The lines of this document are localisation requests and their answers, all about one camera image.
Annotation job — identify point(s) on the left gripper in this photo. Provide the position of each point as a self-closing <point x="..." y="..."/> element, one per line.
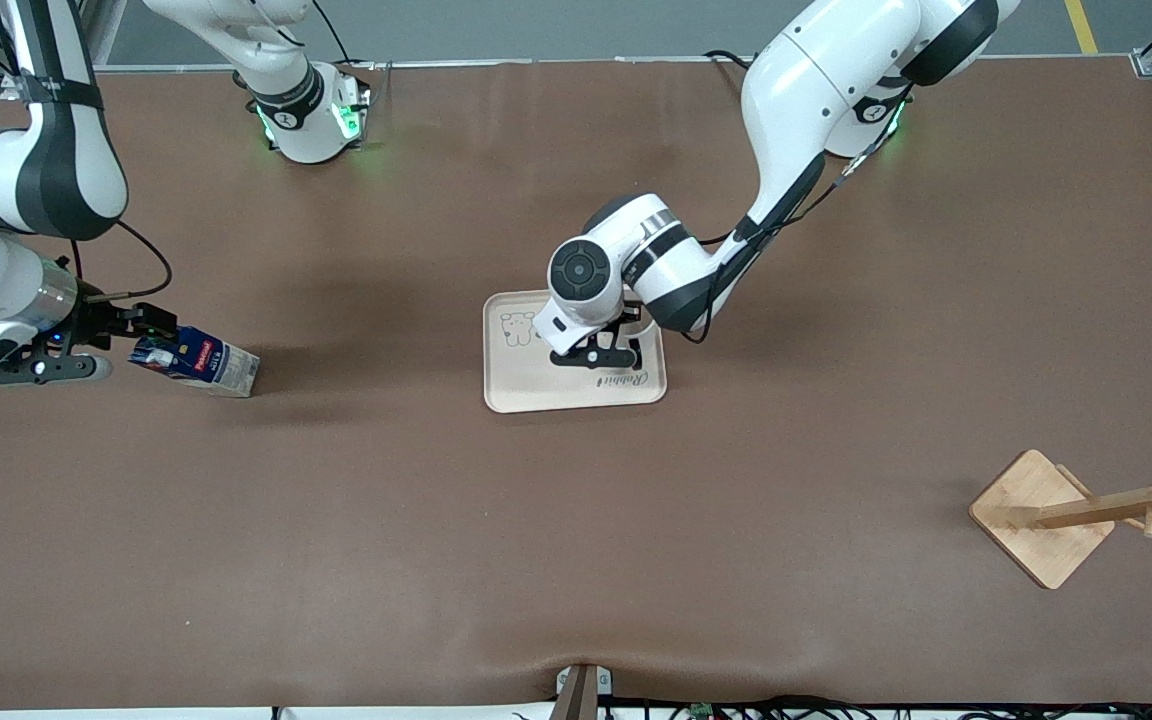
<point x="630" y="315"/>

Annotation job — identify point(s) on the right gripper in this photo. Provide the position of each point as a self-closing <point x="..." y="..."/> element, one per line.
<point x="99" y="320"/>

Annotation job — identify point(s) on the blue milk carton green cap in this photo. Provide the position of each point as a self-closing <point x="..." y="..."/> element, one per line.
<point x="221" y="368"/>

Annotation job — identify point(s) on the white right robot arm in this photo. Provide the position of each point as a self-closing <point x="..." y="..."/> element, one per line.
<point x="56" y="170"/>

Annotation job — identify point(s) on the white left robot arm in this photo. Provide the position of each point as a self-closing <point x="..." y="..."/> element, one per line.
<point x="806" y="90"/>

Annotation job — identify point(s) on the cream tray with bear print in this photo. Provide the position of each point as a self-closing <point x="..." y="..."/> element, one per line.
<point x="526" y="385"/>

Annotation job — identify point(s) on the brown table mat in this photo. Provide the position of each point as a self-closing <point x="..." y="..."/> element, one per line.
<point x="576" y="550"/>

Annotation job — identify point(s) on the small green circuit board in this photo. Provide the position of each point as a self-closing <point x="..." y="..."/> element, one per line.
<point x="703" y="711"/>

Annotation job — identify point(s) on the wooden mug stand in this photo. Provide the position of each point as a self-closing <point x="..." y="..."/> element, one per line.
<point x="1036" y="520"/>

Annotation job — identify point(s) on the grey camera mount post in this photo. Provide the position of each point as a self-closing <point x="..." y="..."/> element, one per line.
<point x="581" y="695"/>

